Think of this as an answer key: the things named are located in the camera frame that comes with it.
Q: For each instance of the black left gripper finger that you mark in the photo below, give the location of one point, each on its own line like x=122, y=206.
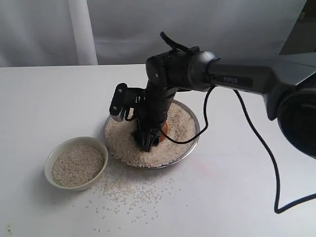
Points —
x=140, y=139

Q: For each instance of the brown wooden cup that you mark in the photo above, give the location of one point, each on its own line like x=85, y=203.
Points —
x=163, y=131

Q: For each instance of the white ceramic bowl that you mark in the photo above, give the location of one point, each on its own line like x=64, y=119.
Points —
x=66, y=145

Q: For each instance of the rice on steel plate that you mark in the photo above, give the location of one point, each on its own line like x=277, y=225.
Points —
x=177, y=130

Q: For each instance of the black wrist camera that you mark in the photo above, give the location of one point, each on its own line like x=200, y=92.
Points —
x=126, y=102

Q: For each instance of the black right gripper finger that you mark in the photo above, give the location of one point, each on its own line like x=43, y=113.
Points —
x=152, y=138

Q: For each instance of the round steel plate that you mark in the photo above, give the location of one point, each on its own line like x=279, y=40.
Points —
x=195, y=145

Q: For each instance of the spilled rice grains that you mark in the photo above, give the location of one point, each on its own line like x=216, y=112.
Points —
x=133, y=203

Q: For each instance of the white backdrop curtain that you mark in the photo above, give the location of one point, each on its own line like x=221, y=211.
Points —
x=104, y=32

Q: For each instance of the rice in white bowl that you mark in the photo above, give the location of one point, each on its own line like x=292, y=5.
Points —
x=77, y=165

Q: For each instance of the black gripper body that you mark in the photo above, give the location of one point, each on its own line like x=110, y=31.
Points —
x=153, y=112

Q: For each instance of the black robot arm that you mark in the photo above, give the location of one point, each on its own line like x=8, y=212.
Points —
x=287, y=84

